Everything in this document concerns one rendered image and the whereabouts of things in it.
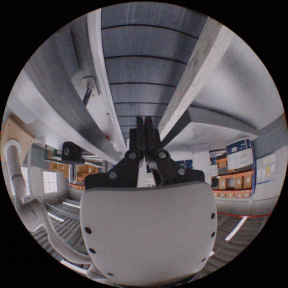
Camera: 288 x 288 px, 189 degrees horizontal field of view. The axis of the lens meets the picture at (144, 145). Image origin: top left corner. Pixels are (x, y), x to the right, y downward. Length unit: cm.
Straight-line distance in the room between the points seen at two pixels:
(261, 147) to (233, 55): 438
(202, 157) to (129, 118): 33
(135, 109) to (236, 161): 54
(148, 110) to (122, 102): 5
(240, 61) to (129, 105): 23
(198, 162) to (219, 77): 33
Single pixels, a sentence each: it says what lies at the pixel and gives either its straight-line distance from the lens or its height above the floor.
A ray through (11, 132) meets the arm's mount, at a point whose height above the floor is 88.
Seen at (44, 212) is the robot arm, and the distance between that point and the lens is 50.
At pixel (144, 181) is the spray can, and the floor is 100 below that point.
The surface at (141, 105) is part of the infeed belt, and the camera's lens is 15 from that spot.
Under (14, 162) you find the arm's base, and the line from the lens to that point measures 61.
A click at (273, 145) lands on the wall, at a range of 452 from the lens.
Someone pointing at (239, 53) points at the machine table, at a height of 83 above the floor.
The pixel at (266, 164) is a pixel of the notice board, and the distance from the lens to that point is 440.
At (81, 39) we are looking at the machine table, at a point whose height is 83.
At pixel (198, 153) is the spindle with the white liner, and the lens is 43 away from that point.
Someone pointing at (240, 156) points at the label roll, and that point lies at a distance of 58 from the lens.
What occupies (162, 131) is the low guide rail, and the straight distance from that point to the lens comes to 16.
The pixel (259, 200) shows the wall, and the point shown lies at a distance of 495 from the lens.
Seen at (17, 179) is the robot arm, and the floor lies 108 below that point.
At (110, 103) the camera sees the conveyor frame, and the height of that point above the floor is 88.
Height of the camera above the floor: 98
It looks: 16 degrees down
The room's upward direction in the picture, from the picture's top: 178 degrees clockwise
